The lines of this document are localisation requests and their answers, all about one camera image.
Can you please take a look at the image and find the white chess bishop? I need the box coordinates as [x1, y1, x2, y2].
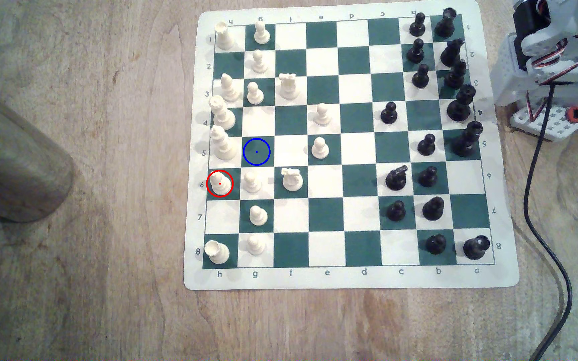
[220, 73, 241, 102]
[209, 171, 232, 196]

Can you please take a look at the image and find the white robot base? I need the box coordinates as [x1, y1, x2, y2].
[490, 34, 578, 142]

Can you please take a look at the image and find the white chess knight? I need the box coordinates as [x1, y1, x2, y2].
[278, 73, 300, 100]
[281, 168, 304, 192]

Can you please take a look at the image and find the white chess king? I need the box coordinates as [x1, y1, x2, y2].
[210, 125, 237, 161]

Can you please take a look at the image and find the white chess queen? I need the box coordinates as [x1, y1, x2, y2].
[209, 95, 236, 130]

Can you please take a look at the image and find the white chess rook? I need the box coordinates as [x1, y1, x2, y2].
[215, 24, 236, 50]
[204, 240, 230, 265]

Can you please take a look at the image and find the green white chess mat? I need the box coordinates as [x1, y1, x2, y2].
[184, 0, 520, 290]

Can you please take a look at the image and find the black chess knight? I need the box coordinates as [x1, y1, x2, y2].
[385, 165, 410, 191]
[440, 39, 465, 67]

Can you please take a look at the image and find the black chess bishop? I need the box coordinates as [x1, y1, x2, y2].
[445, 59, 467, 90]
[422, 197, 445, 221]

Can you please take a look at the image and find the black chess king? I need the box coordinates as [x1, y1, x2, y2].
[452, 121, 484, 157]

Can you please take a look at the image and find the black chess queen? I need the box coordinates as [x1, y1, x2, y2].
[447, 84, 477, 122]

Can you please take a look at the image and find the black chess rook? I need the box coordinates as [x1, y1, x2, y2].
[464, 235, 491, 260]
[435, 7, 458, 39]

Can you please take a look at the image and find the shiny metal cylinder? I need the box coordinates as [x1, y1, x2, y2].
[0, 75, 75, 224]

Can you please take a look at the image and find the thick black cable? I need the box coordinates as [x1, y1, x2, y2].
[523, 83, 574, 361]

